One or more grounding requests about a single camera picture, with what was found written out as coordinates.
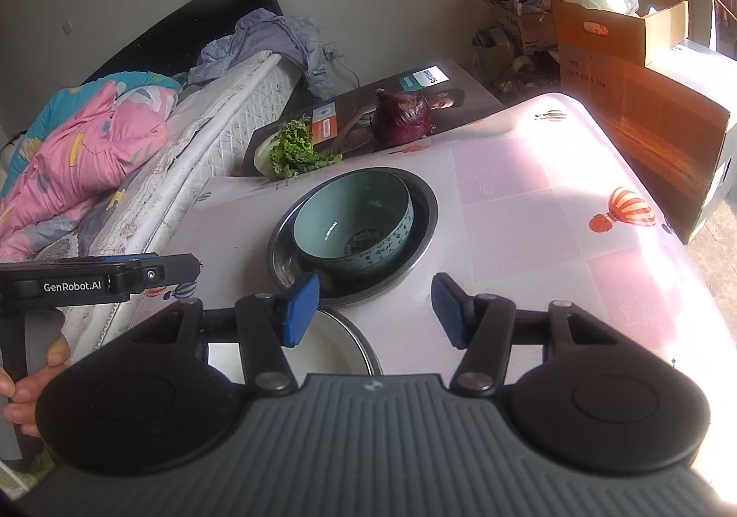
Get printed pink tablecloth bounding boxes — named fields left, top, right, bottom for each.
left=58, top=91, right=737, bottom=472

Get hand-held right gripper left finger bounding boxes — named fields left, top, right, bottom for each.
left=129, top=272, right=320, bottom=396

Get dark wooden headboard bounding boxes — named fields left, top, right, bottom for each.
left=81, top=0, right=285, bottom=90

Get napa cabbage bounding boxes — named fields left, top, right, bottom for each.
left=252, top=119, right=344, bottom=180

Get white appliance box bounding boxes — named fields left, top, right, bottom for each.
left=645, top=39, right=737, bottom=242

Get white quilted mattress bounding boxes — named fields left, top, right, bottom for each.
left=0, top=50, right=309, bottom=345

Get orange cardboard box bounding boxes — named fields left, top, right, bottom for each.
left=549, top=0, right=690, bottom=67

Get white ceramic plate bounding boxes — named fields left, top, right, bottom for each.
left=206, top=310, right=370, bottom=380

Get red cabbage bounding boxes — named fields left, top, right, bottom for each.
left=371, top=89, right=433, bottom=146

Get open brown cardboard box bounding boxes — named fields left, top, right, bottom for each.
left=464, top=0, right=557, bottom=55

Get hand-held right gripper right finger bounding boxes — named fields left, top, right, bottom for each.
left=432, top=272, right=628, bottom=397

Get small open green carton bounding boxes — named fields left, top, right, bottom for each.
left=471, top=24, right=517, bottom=90

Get grey-blue crumpled clothes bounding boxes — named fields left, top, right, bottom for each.
left=185, top=9, right=335, bottom=99

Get teal ceramic bowl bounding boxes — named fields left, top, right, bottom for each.
left=292, top=173, right=415, bottom=281

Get large white orange carton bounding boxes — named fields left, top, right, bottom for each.
left=558, top=39, right=732, bottom=245

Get person's left hand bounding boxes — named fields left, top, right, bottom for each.
left=0, top=334, right=71, bottom=438

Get pink and blue quilt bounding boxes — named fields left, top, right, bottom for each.
left=0, top=70, right=186, bottom=265

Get black power cable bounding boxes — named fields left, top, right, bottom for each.
left=319, top=41, right=370, bottom=93

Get wide steel bowl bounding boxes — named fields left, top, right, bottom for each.
left=266, top=166, right=439, bottom=307

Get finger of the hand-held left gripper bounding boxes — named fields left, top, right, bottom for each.
left=129, top=254, right=204, bottom=297

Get flat printed box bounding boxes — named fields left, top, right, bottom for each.
left=241, top=62, right=508, bottom=176

